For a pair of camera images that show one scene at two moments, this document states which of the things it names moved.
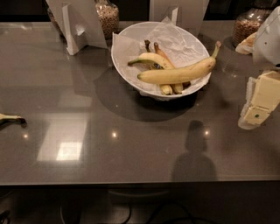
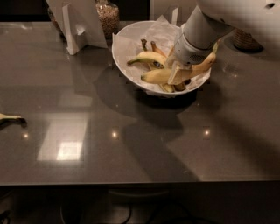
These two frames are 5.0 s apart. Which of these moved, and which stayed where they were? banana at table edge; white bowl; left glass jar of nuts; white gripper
Moved: white gripper
Stayed: left glass jar of nuts; white bowl; banana at table edge
